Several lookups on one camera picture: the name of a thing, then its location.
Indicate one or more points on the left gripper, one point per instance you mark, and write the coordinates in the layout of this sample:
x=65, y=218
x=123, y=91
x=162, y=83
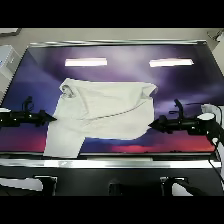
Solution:
x=41, y=117

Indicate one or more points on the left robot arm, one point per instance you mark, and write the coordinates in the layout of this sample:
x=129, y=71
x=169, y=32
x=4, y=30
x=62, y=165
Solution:
x=13, y=118

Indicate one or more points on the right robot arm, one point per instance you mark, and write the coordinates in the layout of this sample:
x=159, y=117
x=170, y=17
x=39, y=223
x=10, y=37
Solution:
x=208, y=125

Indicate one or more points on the silver frame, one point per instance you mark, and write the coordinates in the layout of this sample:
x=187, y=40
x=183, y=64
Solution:
x=110, y=164

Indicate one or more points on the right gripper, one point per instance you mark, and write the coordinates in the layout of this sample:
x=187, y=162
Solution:
x=165, y=124

